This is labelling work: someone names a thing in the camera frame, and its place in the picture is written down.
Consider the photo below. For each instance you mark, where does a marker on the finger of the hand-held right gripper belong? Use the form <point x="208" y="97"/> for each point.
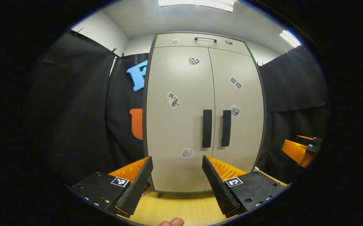
<point x="313" y="141"/>
<point x="296" y="152"/>

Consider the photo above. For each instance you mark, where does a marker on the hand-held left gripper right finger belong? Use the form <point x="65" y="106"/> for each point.
<point x="217" y="185"/>

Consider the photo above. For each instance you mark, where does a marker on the beige double-door shoe cabinet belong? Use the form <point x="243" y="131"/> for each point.
<point x="162" y="40"/>

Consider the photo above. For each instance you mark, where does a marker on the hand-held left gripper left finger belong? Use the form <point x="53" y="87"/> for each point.
<point x="137" y="188"/>

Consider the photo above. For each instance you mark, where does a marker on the black backdrop cloth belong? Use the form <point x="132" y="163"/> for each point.
<point x="74" y="110"/>
<point x="294" y="88"/>

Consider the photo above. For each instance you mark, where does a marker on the small ceiling light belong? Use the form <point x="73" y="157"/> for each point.
<point x="289" y="38"/>

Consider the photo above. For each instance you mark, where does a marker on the long ceiling light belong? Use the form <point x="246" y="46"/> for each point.
<point x="197" y="3"/>

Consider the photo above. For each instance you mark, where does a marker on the beige shoe cabinet door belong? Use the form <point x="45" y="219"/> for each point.
<point x="175" y="131"/>
<point x="244" y="138"/>

